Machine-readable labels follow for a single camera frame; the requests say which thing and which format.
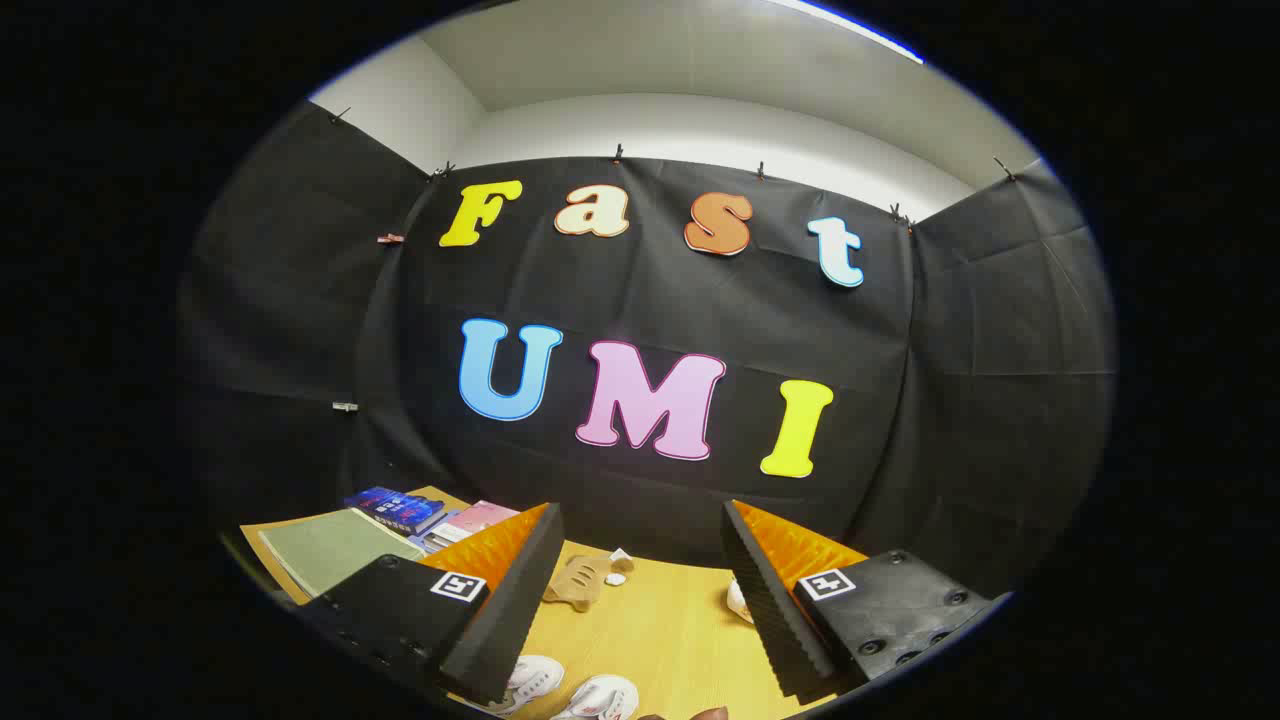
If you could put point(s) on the blue cover book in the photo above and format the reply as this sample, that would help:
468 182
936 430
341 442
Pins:
395 508

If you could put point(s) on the white plush toy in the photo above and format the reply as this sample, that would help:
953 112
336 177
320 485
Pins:
738 600

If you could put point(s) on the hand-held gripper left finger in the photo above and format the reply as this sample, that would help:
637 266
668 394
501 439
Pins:
515 610

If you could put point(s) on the white canvas shoe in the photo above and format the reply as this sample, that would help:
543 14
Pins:
535 678
605 695

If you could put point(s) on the brown plush toy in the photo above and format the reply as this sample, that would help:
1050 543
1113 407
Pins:
575 585

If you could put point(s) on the pale blue book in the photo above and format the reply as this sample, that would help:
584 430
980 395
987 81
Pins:
438 540

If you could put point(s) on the green fabric storage box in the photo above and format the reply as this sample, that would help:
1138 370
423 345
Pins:
330 550

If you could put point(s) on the pink cover book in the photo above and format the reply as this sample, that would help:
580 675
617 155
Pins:
480 518

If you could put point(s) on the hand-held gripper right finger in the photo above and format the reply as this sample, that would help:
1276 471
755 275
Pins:
775 620

